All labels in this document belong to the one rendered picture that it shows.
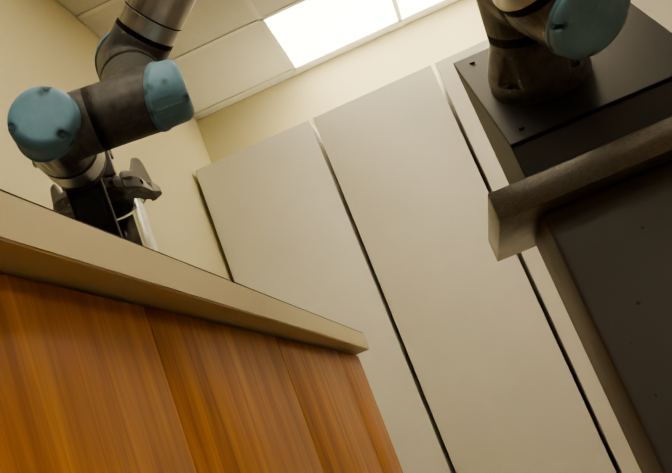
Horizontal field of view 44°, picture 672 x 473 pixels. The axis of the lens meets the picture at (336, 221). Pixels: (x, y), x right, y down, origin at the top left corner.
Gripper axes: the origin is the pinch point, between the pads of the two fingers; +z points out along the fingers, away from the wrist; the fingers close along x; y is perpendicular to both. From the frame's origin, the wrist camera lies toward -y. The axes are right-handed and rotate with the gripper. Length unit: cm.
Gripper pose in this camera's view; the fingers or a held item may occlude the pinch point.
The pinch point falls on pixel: (112, 214)
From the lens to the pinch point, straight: 124.6
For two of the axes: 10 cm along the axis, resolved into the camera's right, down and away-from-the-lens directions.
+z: -0.6, 2.3, 9.7
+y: -3.5, -9.1, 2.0
